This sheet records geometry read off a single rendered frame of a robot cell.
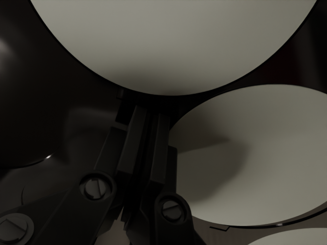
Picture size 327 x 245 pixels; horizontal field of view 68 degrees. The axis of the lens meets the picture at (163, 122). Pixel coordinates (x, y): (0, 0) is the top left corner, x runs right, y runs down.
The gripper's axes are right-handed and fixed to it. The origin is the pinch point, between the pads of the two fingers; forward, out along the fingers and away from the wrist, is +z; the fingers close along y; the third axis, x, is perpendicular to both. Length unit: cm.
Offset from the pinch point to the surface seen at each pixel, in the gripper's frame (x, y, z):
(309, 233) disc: -3.4, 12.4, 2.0
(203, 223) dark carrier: -5.4, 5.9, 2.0
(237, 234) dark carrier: -5.5, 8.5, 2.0
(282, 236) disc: -4.5, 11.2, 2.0
